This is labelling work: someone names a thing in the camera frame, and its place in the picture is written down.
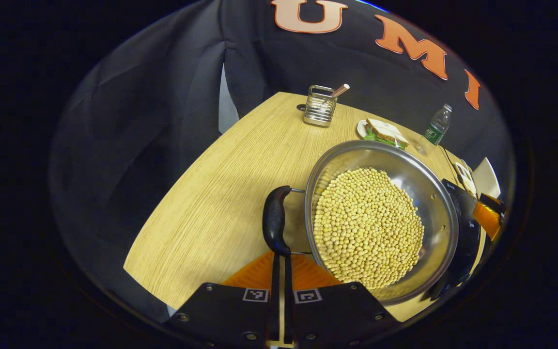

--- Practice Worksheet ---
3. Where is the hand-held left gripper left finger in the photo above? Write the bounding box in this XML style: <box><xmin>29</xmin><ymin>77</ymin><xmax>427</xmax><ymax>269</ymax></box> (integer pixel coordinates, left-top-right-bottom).
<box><xmin>165</xmin><ymin>250</ymin><xmax>282</xmax><ymax>349</ymax></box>

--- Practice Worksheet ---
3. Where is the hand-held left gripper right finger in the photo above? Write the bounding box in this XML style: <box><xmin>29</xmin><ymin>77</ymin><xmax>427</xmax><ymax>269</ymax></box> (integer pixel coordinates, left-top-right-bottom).
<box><xmin>284</xmin><ymin>252</ymin><xmax>401</xmax><ymax>349</ymax></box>

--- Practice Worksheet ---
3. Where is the black induction cooktop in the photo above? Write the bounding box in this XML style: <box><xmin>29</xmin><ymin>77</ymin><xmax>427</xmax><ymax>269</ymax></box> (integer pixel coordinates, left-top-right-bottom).
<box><xmin>427</xmin><ymin>178</ymin><xmax>483</xmax><ymax>301</ymax></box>

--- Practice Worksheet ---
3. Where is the steel pot with black handles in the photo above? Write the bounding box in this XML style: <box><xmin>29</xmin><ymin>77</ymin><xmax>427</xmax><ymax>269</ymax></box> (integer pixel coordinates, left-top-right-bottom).
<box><xmin>262</xmin><ymin>140</ymin><xmax>460</xmax><ymax>306</ymax></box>

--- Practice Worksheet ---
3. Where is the pile of soybeans in pot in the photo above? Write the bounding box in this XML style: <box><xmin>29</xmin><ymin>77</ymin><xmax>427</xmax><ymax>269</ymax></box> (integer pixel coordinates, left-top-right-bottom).
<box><xmin>312</xmin><ymin>167</ymin><xmax>425</xmax><ymax>290</ymax></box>

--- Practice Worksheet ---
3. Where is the white divided bean tray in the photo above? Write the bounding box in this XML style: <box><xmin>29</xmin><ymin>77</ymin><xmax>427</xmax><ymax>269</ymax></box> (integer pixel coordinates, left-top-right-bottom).
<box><xmin>453</xmin><ymin>160</ymin><xmax>477</xmax><ymax>194</ymax></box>

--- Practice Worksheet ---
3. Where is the clear plastic water bottle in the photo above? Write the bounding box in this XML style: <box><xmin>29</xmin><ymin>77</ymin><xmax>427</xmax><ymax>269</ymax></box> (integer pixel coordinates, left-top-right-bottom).
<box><xmin>417</xmin><ymin>103</ymin><xmax>453</xmax><ymax>157</ymax></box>

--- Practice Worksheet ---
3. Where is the sandwich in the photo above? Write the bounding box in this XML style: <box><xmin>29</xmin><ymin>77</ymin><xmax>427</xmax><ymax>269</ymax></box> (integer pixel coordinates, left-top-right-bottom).
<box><xmin>364</xmin><ymin>118</ymin><xmax>409</xmax><ymax>148</ymax></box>

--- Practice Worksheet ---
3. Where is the small white plate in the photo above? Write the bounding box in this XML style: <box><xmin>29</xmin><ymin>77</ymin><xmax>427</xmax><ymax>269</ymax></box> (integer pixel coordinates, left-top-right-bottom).
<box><xmin>356</xmin><ymin>120</ymin><xmax>405</xmax><ymax>149</ymax></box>

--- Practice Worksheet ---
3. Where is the copper coloured straw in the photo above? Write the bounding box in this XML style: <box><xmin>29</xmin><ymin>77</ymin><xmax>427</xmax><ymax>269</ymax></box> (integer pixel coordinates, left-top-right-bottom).
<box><xmin>325</xmin><ymin>83</ymin><xmax>350</xmax><ymax>100</ymax></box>

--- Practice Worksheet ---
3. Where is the black backdrop cloth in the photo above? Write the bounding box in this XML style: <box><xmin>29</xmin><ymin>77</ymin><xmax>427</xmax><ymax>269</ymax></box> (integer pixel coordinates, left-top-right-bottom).
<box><xmin>49</xmin><ymin>0</ymin><xmax>514</xmax><ymax>320</ymax></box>

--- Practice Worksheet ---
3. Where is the black cooktop power cable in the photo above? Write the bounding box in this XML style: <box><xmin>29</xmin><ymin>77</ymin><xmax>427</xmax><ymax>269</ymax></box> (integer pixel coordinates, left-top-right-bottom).
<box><xmin>438</xmin><ymin>144</ymin><xmax>460</xmax><ymax>173</ymax></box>

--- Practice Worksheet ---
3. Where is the metal wire utensil holder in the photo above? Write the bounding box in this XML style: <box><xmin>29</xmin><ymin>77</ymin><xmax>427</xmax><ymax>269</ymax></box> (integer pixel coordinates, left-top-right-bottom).
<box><xmin>303</xmin><ymin>85</ymin><xmax>338</xmax><ymax>127</ymax></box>

